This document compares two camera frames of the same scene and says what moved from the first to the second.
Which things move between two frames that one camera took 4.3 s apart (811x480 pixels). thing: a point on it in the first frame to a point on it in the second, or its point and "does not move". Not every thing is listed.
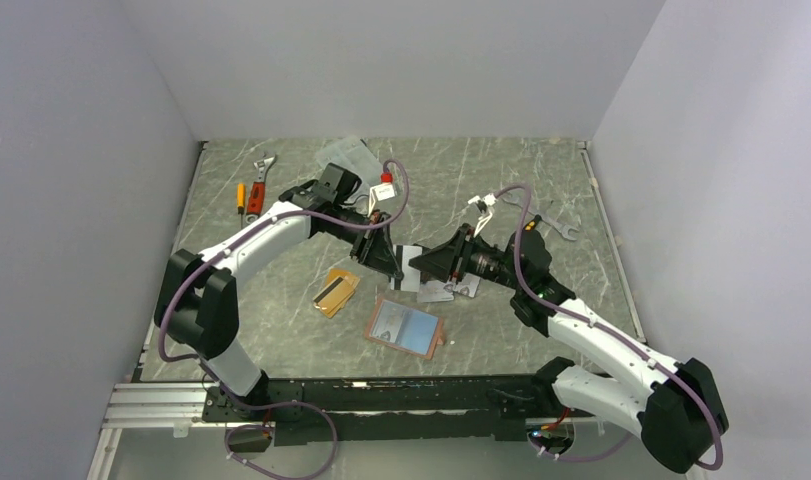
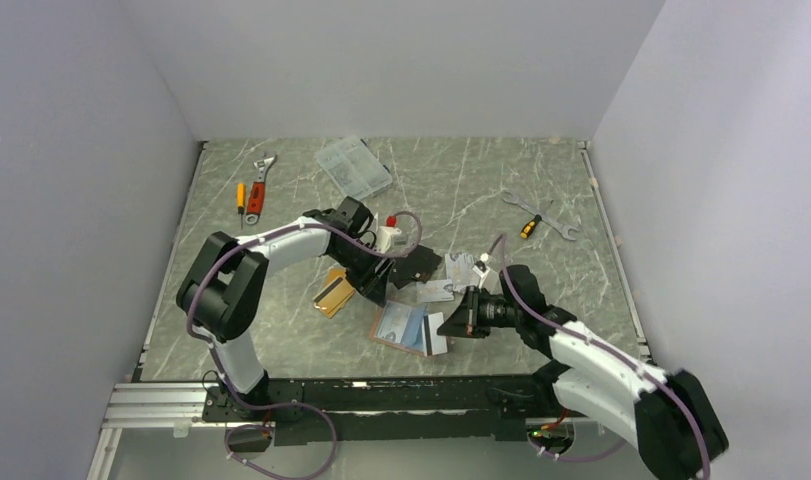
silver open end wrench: [564, 229] does not move
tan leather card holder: [406, 328] does not move
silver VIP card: [411, 280] to [433, 343]
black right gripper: [445, 259] to [465, 320]
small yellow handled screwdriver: [241, 199] does not move
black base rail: [393, 410] does not move
